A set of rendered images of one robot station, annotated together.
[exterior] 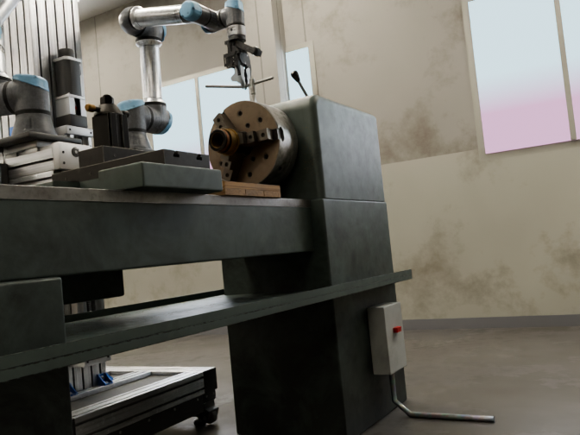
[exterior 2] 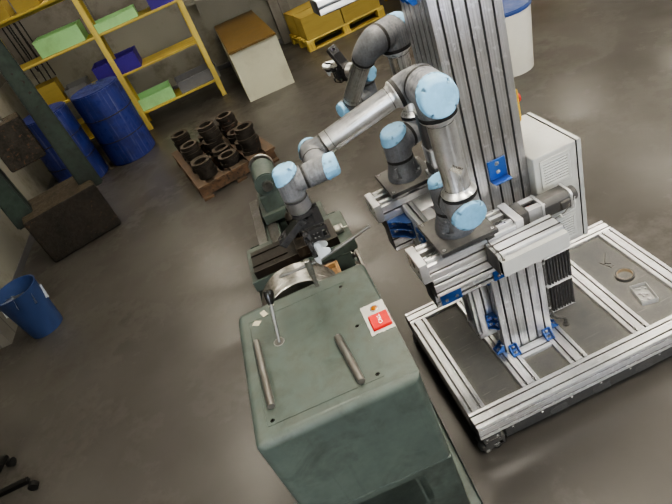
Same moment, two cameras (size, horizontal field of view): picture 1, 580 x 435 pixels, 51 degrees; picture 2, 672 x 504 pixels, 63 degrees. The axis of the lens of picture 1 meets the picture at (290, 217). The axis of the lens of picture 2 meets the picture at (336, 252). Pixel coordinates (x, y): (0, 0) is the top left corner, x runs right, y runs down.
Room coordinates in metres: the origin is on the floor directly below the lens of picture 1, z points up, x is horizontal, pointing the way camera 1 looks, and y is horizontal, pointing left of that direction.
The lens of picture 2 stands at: (3.67, -0.58, 2.39)
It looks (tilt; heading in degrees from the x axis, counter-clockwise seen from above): 35 degrees down; 149
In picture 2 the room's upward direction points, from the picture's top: 24 degrees counter-clockwise
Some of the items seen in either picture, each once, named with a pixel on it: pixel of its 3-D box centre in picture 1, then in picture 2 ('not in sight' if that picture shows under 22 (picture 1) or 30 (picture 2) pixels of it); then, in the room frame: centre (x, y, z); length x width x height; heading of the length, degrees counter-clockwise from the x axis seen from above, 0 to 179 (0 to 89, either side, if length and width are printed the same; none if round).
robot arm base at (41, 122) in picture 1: (34, 126); (402, 165); (2.10, 0.87, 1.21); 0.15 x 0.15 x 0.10
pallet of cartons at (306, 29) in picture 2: not in sight; (332, 14); (-3.39, 5.46, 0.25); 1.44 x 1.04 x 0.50; 61
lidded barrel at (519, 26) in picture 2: not in sight; (507, 38); (0.51, 4.17, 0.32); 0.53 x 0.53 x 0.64
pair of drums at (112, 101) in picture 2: not in sight; (89, 134); (-3.91, 1.30, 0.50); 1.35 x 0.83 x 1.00; 61
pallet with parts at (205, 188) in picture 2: not in sight; (215, 143); (-1.79, 1.88, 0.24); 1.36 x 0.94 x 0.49; 161
